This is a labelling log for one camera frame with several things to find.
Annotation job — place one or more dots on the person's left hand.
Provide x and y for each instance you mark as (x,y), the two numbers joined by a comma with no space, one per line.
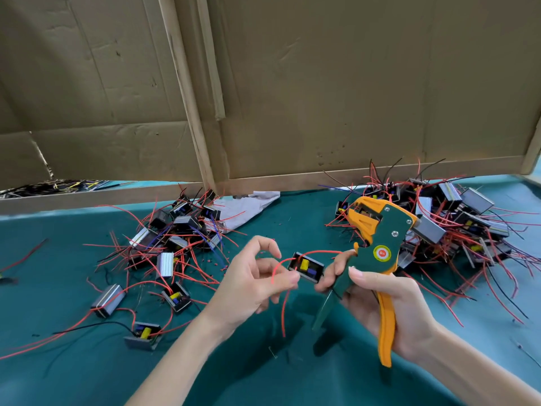
(245,287)

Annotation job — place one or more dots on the person's right hand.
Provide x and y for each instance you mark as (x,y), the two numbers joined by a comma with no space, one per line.
(389,304)

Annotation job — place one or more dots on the person's right forearm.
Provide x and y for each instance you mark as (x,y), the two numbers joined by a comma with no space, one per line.
(482,368)

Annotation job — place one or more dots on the person's left forearm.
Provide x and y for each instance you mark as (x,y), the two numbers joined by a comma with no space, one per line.
(182,368)

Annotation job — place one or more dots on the crumpled grey plastic bag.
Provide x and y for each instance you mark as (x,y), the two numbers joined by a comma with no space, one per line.
(245,209)

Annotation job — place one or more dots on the flat grey board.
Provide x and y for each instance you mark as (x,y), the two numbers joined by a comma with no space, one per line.
(535,175)

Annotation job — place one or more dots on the thin wooden strip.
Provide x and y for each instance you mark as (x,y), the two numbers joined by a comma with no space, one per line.
(211,59)

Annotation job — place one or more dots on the smooth brown cardboard panel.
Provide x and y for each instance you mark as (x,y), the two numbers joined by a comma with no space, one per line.
(380,72)

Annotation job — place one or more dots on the creased brown cardboard panel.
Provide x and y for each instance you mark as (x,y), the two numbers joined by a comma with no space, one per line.
(84,72)

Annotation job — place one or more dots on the long wooden bottom rail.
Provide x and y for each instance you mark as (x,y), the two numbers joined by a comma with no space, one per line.
(372,175)

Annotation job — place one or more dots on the short wooden bottom rail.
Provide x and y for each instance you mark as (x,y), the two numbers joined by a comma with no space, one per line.
(93,198)

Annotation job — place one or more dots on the wide wooden post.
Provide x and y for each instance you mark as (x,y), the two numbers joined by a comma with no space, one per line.
(188,88)

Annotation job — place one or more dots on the wooden corner post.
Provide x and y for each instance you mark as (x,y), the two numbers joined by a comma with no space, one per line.
(532,148)

